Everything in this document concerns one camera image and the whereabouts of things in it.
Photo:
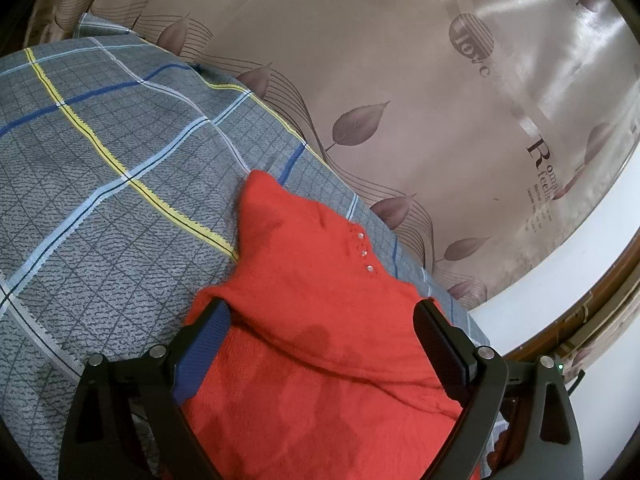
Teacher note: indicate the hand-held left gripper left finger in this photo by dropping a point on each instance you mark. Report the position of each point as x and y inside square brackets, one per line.
[200, 355]

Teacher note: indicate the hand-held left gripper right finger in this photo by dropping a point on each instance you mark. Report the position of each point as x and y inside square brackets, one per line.
[440, 345]

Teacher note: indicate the red knitted sweater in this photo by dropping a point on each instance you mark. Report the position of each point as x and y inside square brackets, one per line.
[310, 310]

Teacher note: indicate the grey plaid bed sheet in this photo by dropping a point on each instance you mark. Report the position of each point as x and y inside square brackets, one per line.
[100, 185]

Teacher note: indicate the beige leaf-print curtain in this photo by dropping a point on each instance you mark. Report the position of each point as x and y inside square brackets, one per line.
[400, 60]

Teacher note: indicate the brown wooden frame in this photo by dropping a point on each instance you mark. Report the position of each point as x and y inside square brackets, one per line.
[616, 271]

